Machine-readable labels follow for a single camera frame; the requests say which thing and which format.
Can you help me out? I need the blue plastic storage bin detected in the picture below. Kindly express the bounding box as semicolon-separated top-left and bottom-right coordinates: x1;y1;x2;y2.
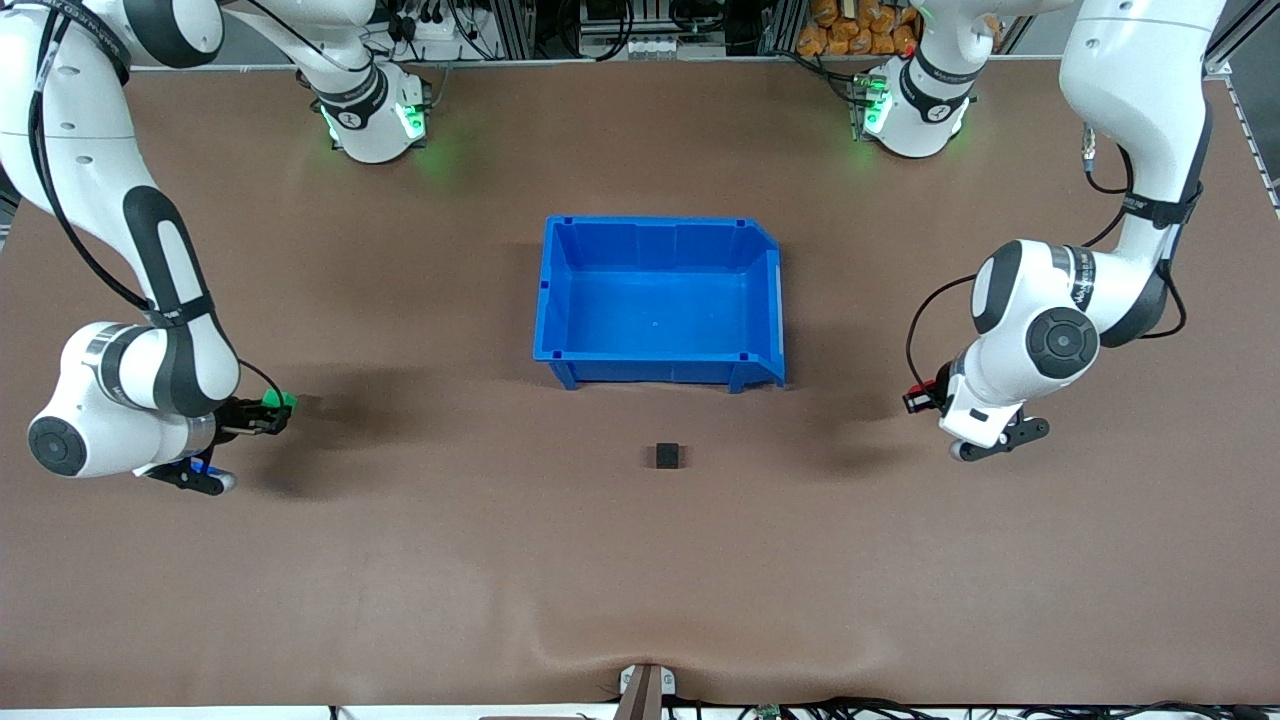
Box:
532;215;787;394

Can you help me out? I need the orange snack bag pile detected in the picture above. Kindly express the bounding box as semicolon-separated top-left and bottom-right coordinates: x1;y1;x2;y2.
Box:
797;0;923;58

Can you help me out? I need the white power strip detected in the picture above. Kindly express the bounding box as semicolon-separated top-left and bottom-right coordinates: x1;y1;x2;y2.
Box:
395;8;471;63

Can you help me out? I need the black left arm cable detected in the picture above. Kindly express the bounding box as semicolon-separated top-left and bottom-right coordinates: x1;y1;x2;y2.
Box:
905;120;1191;396

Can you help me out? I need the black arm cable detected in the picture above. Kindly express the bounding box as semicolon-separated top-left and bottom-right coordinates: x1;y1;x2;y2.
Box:
25;0;291;401
905;120;1191;396

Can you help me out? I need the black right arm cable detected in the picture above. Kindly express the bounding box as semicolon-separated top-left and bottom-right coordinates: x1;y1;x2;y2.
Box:
25;0;291;401

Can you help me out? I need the metal table clamp bracket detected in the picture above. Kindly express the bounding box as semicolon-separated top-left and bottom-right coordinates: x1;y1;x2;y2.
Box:
615;663;677;720

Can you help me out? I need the aluminium frame strut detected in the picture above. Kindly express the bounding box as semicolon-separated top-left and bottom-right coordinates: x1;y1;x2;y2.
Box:
1200;0;1280;79

